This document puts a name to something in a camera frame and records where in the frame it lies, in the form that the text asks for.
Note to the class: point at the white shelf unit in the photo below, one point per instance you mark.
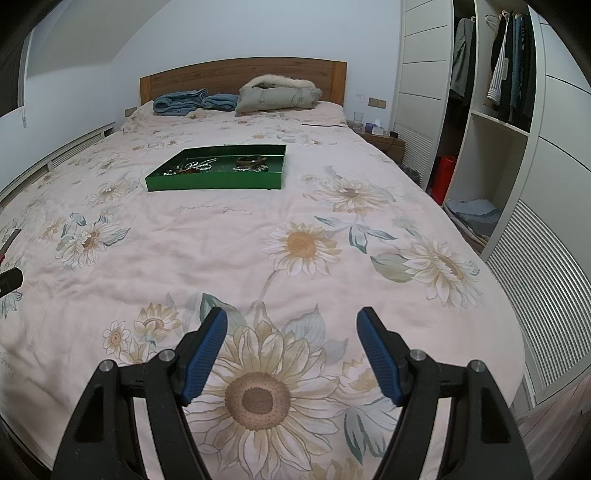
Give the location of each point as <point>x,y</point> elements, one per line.
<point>498,161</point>

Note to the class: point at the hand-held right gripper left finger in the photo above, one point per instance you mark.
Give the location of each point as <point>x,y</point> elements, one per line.
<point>207,350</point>

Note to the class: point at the dark hanging clothes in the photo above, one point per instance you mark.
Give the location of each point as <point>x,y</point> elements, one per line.
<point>521,69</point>

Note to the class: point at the folded grey clothes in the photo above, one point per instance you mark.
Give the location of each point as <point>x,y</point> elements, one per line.
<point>475,217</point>

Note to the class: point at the wooden headboard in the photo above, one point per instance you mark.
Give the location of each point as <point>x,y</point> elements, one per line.
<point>231,74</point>

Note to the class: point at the striped hanging shirt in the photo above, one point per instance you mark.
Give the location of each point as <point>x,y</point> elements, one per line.
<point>497,69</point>

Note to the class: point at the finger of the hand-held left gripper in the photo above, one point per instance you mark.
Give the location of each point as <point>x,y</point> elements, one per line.
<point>9,241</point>
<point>10,280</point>

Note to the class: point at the wall switch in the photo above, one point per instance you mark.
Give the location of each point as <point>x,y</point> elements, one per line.
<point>377,102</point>

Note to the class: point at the floral bedspread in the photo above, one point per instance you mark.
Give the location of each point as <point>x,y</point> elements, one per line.
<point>184,258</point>

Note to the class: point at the white window frame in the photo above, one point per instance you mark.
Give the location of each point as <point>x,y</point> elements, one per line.
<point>24,83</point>

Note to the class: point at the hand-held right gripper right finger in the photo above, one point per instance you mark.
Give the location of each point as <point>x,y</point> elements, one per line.
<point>378,350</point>

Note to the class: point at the red box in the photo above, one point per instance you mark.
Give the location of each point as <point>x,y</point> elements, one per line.
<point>443,177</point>

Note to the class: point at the blue blanket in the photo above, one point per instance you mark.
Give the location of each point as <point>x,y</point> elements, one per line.
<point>184,101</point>

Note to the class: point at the green jewelry box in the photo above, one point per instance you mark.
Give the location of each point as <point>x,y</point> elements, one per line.
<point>212,181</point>

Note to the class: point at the tissue box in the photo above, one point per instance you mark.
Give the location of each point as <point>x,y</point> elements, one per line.
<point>375,128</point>

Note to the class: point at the white wardrobe door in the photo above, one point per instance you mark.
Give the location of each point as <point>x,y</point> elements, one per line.
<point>422,69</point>

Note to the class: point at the drinking glass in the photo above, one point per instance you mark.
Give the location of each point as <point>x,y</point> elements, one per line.
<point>358,119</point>

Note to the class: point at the white radiator cover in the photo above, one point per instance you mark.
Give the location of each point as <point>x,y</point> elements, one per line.
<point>60,152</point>

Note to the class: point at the grey fur-trimmed jacket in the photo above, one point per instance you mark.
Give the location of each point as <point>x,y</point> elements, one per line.
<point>277,97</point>

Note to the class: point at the wooden nightstand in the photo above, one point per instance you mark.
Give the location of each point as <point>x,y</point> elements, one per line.
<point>388,144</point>

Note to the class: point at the amber bangle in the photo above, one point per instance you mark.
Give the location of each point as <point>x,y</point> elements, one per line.
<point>189,171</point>
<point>251,160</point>

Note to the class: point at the white louvered panel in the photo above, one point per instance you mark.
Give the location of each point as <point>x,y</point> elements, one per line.
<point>540,300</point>

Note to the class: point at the grey hanging jacket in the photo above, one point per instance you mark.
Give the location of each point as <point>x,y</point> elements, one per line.
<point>461,60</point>

